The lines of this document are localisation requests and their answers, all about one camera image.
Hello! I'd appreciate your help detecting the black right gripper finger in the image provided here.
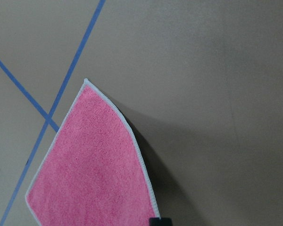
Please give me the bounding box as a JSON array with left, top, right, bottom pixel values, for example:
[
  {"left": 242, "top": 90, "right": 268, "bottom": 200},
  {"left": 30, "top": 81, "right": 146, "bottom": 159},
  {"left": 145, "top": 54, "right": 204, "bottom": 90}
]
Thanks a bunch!
[{"left": 149, "top": 218, "right": 173, "bottom": 226}]

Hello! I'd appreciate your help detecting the pink towel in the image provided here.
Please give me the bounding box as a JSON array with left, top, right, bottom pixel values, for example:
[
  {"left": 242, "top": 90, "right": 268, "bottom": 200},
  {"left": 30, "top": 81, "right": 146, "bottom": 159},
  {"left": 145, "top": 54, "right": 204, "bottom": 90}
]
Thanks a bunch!
[{"left": 25, "top": 80, "right": 160, "bottom": 226}]

